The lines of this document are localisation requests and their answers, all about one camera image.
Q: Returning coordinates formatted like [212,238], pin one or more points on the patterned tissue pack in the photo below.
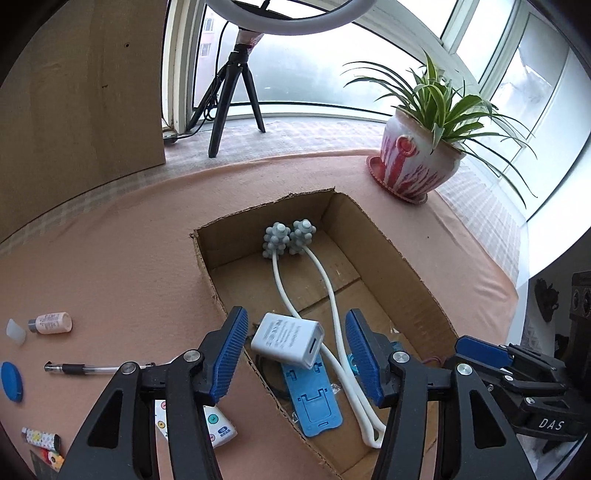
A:
[221,430]

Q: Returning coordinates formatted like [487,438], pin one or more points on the white massager with grey balls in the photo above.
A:
[295,240]

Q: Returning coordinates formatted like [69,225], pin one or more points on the black gel pen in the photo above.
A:
[78,369]

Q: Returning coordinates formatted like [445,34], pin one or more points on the cartoon doll keychain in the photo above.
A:
[53,459]

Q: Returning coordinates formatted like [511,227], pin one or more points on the white usb charger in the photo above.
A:
[288,340]

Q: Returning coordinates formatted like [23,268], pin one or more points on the brown cardboard box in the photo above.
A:
[366,270]

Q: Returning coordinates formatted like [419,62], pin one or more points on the black tripod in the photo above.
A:
[214,105]

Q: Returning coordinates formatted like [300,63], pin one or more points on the blue phone stand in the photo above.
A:
[313,399]

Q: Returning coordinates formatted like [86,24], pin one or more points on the dark grey card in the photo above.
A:
[42,468]

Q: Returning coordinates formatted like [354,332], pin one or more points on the red white ceramic pot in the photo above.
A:
[407,166]

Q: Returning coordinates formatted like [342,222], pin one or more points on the small pink bottle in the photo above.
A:
[52,323]

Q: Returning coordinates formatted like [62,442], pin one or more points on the white ring light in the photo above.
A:
[254,19]

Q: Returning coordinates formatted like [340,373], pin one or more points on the translucent white cap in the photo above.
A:
[16,333]

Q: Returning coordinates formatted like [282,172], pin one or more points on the light wooden board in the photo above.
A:
[81,106]

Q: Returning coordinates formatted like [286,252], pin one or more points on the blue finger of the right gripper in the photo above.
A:
[478,350]

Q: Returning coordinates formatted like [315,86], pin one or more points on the blue round cap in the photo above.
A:
[12,382]

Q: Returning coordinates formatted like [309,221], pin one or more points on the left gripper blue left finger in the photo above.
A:
[221,350]

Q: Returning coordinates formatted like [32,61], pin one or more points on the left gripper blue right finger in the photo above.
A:
[371,361]

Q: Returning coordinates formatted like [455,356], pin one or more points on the spider plant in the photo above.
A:
[452,114]

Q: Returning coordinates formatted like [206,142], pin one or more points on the patterned lighter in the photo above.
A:
[41,439]

